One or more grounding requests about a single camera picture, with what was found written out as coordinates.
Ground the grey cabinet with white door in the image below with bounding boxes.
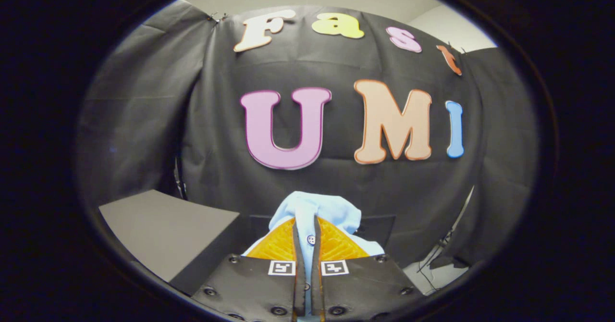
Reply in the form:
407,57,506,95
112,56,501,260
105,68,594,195
98,189,250,296

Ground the light blue shirt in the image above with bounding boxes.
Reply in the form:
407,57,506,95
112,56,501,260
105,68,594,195
242,191,385,322

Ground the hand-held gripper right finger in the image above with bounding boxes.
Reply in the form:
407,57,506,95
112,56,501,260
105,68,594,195
311,215,424,322

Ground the black backdrop cloth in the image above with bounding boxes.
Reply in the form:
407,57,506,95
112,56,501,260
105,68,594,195
77,0,539,270

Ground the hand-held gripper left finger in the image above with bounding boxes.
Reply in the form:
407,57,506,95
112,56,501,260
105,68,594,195
191,216,307,322

